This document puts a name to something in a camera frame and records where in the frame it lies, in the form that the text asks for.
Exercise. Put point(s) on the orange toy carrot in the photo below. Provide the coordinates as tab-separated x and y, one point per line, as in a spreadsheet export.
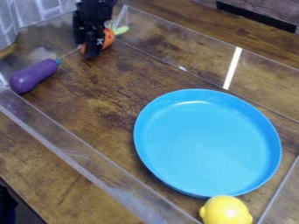
111	33

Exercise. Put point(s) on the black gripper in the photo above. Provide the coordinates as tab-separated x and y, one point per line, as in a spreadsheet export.
90	16

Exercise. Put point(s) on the yellow toy lemon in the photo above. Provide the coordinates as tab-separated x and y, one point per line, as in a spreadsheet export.
225	210

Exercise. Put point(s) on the purple toy eggplant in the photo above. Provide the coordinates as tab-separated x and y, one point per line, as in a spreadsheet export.
27	78

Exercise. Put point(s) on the white grey curtain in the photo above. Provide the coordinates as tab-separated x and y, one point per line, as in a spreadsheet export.
19	13

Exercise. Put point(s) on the blue round tray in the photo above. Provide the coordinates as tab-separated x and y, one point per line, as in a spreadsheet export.
207	143

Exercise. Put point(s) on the clear acrylic enclosure wall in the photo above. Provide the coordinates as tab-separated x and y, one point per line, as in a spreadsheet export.
67	154

